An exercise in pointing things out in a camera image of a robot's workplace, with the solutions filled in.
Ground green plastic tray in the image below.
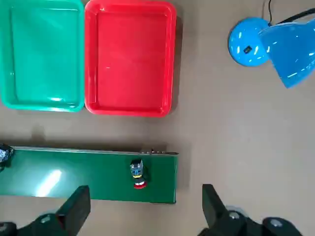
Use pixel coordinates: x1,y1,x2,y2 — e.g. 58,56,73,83
0,0,86,113

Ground blue desk lamp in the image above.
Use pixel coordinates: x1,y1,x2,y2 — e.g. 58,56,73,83
228,8,315,89

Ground green belt conveyor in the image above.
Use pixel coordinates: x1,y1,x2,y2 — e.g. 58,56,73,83
0,145,180,205

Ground red plastic tray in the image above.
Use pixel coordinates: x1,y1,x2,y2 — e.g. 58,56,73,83
84,0,177,118

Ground green-capped push button part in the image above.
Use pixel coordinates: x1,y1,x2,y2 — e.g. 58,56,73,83
0,144,13,170

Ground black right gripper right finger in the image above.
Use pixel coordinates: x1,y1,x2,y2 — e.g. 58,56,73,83
198,183,306,236

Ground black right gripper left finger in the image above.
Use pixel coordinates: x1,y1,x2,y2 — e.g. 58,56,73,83
0,185,91,236

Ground black lamp cable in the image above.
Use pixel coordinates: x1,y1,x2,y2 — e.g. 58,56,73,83
267,0,273,25

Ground red-capped push button part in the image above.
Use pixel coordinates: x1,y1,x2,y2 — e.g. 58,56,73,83
129,159,149,190

